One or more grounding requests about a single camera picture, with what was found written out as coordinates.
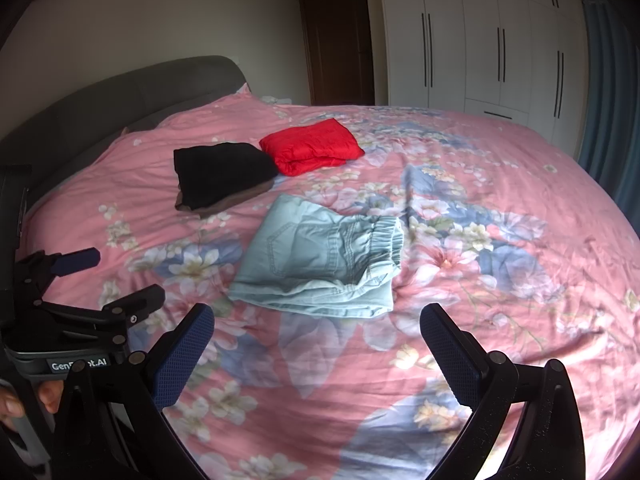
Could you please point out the black folded garment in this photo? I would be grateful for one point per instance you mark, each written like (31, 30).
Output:
(220, 170)

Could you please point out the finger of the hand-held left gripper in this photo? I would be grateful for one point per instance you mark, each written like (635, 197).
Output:
(135, 305)
(75, 261)

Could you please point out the brown wooden door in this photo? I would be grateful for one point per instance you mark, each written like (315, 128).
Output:
(337, 45)

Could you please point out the person's left hand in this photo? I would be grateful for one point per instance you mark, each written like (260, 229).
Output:
(50, 397)

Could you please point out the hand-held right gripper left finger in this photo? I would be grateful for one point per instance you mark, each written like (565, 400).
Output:
(180, 355)

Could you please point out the brown folded garment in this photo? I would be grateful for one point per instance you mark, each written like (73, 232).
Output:
(210, 211)

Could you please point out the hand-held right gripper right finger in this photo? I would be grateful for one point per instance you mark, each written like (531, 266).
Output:
(452, 355)

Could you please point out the grey upholstered headboard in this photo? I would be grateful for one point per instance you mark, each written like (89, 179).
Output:
(100, 105)

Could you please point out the white wardrobe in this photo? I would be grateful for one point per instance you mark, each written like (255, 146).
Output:
(465, 35)

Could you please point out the light blue pants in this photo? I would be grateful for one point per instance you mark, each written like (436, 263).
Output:
(310, 250)

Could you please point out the red puffer jacket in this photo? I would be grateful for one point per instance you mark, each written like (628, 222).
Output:
(312, 145)

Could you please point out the blue curtain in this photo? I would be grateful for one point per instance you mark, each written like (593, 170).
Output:
(612, 110)

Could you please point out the pink floral bedspread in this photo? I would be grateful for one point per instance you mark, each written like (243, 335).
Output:
(500, 210)

